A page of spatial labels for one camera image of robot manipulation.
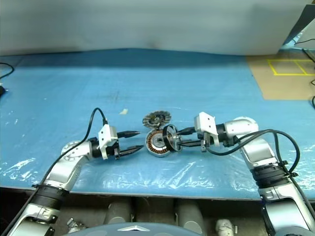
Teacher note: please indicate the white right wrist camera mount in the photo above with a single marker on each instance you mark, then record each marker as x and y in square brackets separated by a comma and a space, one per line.
[204, 121]

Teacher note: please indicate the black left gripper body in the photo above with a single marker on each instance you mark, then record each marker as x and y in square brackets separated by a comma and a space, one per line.
[114, 151]

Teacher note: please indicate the grey rounded cylinder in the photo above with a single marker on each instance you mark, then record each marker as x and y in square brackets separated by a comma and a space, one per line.
[119, 211]
[189, 214]

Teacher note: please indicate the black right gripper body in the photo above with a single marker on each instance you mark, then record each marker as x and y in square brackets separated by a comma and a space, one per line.
[206, 140]

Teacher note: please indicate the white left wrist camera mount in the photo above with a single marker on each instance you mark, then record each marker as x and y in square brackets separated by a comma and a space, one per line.
[105, 137]

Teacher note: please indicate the small black device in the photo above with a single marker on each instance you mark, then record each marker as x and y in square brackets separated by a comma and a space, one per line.
[1, 90]

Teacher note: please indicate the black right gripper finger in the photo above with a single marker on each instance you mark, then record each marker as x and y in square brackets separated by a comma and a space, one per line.
[189, 131]
[193, 143]

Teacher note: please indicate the dark grey angled stand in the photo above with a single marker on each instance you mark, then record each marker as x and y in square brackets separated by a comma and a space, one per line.
[304, 22]

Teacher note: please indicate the small metal bracket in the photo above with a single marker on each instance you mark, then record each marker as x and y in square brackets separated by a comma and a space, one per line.
[75, 225]

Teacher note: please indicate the blue-grey robot chest shell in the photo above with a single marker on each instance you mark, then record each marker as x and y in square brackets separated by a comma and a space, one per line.
[98, 231]

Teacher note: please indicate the small beige tape scrap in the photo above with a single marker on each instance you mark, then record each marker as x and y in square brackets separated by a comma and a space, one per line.
[124, 111]

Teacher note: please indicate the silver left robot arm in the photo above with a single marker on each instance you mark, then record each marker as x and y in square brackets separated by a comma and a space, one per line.
[64, 167]

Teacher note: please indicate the motor housing with copper windings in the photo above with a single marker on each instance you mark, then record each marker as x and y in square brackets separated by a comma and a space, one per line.
[152, 147]

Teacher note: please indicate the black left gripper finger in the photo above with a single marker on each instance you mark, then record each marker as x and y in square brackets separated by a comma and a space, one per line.
[128, 134]
[130, 151]

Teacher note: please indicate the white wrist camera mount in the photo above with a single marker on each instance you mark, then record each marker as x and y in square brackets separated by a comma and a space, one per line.
[105, 137]
[204, 121]

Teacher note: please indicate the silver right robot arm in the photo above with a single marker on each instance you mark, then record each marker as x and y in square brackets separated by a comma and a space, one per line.
[258, 150]

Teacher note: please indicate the small white rounded object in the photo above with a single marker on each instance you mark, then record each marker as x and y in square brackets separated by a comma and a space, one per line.
[226, 226]

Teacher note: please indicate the grey finned rotor disc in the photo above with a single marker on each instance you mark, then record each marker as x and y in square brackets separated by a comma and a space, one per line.
[153, 119]

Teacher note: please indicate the brown cardboard sheet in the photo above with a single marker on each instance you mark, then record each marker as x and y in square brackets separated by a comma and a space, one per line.
[283, 84]

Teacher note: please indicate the blue plastic table cover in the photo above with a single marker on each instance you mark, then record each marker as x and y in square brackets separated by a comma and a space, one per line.
[172, 81]

